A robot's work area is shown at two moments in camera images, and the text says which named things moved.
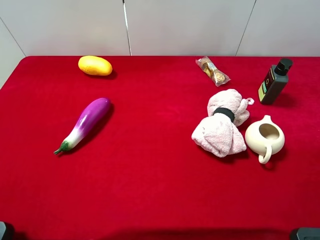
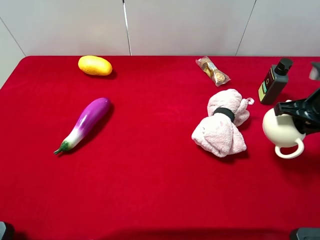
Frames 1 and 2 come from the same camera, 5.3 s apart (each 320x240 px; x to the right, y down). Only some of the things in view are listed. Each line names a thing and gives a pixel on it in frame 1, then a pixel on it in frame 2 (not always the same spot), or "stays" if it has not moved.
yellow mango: [95, 65] stays
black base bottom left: [7, 231] stays
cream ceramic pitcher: [264, 138] → [280, 130]
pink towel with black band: [218, 134] stays
